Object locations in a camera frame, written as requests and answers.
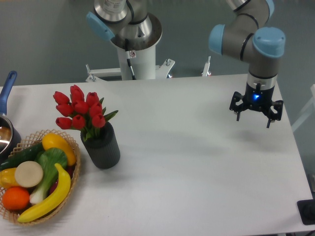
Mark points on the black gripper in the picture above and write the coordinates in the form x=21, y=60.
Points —
x=257, y=100

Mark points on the red tulip bouquet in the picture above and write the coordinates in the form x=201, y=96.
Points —
x=85, y=113

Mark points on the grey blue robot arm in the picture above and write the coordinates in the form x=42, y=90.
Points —
x=248, y=39

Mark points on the dark grey ribbed vase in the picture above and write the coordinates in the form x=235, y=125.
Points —
x=104, y=151

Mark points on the right table clamp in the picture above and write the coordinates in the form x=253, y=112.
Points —
x=206, y=69

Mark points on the table clamp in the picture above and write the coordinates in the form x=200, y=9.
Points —
x=94, y=75
x=163, y=71
x=206, y=69

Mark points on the middle table clamp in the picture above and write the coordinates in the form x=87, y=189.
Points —
x=163, y=71

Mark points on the black device at edge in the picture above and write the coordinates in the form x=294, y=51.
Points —
x=307, y=211

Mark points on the left table clamp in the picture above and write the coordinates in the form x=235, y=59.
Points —
x=94, y=75

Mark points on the yellow banana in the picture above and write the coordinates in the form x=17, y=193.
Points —
x=52, y=201

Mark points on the green bok choy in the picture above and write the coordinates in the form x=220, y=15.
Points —
x=47, y=161

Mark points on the woven wicker basket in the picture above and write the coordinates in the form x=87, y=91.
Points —
x=31, y=140

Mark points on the green cucumber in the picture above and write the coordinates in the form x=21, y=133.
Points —
x=27, y=154

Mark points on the beige round disc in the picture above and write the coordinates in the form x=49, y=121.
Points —
x=28, y=174

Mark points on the orange fruit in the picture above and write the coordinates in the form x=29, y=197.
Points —
x=16, y=198

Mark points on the yellow bell pepper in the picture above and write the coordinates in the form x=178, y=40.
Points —
x=7, y=178

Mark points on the white frame at right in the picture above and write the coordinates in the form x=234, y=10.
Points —
x=306, y=111

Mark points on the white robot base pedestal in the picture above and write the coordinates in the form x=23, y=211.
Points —
x=134, y=32

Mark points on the blue handled saucepan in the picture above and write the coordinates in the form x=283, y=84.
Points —
x=9, y=136

